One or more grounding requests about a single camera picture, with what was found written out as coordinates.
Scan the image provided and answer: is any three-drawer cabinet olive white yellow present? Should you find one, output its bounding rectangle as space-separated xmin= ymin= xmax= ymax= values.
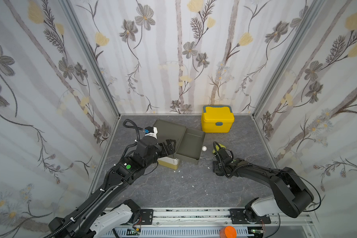
xmin=153 ymin=119 xmax=186 ymax=170

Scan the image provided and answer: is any olive top drawer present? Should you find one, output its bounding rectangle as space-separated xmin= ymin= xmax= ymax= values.
xmin=174 ymin=128 xmax=206 ymax=165

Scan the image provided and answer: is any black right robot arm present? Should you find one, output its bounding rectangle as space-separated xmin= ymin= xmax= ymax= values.
xmin=213 ymin=146 xmax=314 ymax=223

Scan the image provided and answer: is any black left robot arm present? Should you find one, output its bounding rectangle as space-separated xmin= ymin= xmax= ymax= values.
xmin=46 ymin=136 xmax=176 ymax=238

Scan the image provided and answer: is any small yellow-green block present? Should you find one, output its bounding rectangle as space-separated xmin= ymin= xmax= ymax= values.
xmin=212 ymin=144 xmax=226 ymax=154

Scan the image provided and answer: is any yellow storage box grey latch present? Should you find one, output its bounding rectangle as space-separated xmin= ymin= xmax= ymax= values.
xmin=201 ymin=105 xmax=235 ymax=133

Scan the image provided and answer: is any orange round cap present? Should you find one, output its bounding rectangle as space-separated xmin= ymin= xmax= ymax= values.
xmin=219 ymin=226 xmax=237 ymax=238

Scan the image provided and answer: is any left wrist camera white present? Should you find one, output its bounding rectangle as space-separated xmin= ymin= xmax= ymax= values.
xmin=144 ymin=127 xmax=158 ymax=139

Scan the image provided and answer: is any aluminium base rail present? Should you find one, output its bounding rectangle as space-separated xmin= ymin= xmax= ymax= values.
xmin=101 ymin=207 xmax=320 ymax=238

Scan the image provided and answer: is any aluminium frame corner post left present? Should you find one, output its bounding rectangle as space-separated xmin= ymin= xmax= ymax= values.
xmin=59 ymin=0 xmax=121 ymax=119

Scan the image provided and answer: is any aluminium frame corner post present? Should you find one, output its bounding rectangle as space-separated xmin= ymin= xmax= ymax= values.
xmin=251 ymin=0 xmax=325 ymax=120
xmin=59 ymin=0 xmax=121 ymax=119

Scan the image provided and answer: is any black corrugated cable conduit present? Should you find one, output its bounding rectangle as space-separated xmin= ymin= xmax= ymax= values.
xmin=44 ymin=175 xmax=108 ymax=238

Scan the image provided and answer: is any aluminium frame corner post right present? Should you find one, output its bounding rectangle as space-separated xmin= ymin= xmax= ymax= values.
xmin=251 ymin=0 xmax=325 ymax=120

